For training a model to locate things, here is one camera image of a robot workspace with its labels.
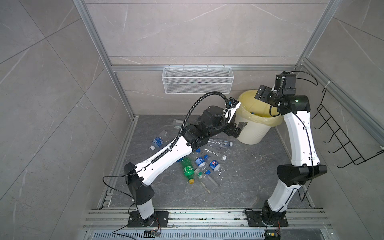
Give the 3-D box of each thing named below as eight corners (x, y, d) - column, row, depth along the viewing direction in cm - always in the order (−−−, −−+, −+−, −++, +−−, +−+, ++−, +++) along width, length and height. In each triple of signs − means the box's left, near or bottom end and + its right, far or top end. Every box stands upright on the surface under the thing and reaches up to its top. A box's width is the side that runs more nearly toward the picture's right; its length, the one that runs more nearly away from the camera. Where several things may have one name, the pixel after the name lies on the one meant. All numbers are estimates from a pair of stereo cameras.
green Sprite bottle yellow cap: (187, 185, 86) (186, 182, 82) (181, 161, 95) (180, 158, 92) (198, 181, 87) (199, 178, 83) (191, 158, 97) (191, 155, 93)
